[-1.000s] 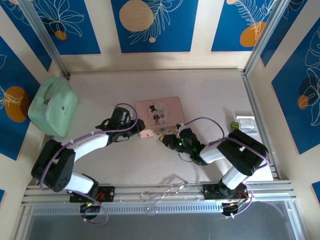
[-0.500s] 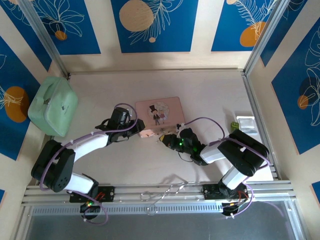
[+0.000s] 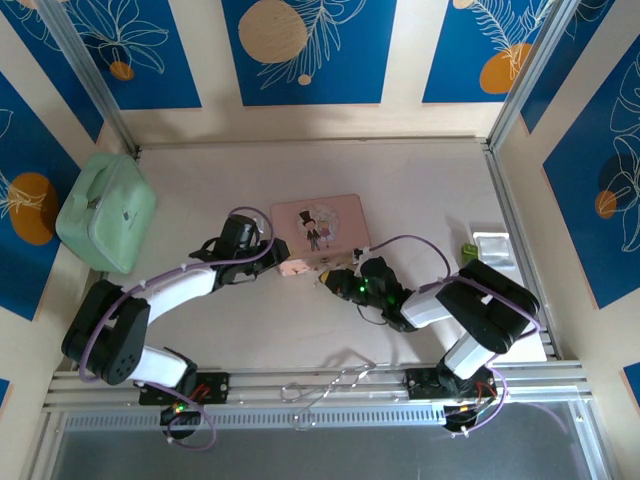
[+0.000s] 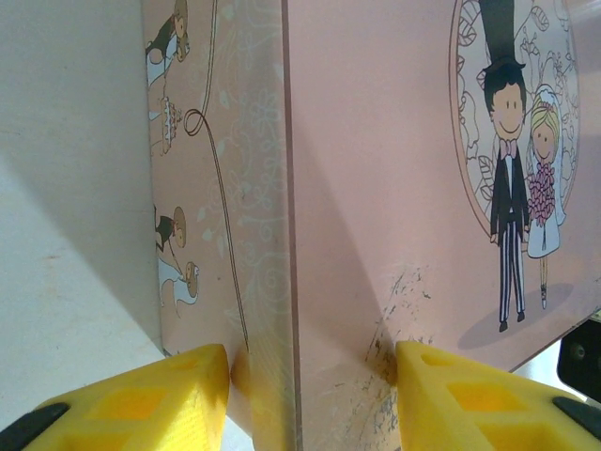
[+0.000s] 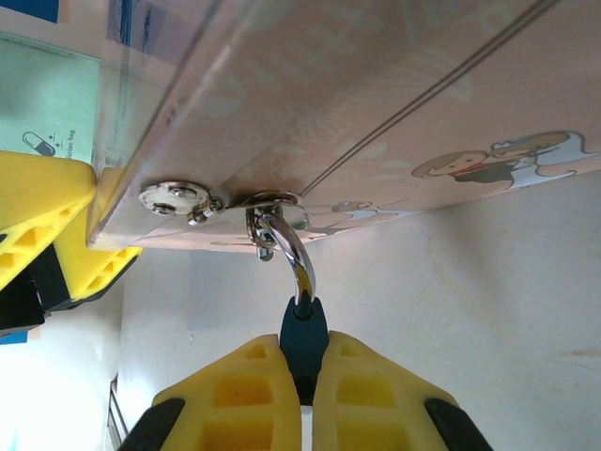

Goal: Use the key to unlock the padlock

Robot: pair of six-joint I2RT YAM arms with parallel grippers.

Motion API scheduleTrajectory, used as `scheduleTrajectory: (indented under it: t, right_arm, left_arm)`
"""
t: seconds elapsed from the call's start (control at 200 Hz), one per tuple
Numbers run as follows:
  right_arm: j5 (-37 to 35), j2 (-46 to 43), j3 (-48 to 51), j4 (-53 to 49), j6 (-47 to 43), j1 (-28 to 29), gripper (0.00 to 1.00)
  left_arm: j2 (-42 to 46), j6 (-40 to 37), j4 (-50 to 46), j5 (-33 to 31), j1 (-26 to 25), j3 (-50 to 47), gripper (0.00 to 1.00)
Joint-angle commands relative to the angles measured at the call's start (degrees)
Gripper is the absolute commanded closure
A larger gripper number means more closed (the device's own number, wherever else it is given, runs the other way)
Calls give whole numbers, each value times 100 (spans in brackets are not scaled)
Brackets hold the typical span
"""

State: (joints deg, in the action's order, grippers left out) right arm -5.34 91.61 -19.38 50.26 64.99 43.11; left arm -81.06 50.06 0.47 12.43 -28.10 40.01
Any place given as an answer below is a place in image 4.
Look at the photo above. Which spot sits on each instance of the pink wedding couple tin box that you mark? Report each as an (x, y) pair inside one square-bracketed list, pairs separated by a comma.
[(375, 188)]

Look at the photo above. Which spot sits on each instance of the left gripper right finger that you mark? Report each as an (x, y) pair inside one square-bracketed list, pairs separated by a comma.
[(469, 409)]

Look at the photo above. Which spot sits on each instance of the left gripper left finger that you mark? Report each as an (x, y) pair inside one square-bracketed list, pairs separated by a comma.
[(141, 409)]

